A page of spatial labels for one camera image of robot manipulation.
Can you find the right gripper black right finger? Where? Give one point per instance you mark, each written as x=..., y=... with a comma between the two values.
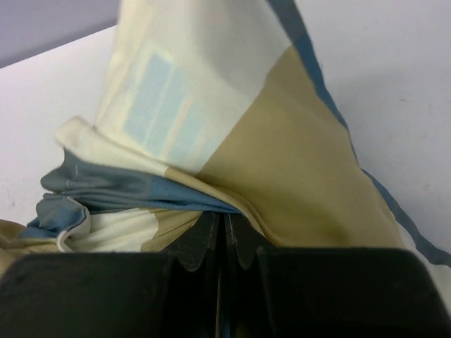
x=247, y=283

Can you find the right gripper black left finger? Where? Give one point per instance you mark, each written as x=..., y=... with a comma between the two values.
x=191, y=302

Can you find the checked blue beige pillowcase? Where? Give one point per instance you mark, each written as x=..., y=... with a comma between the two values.
x=217, y=106

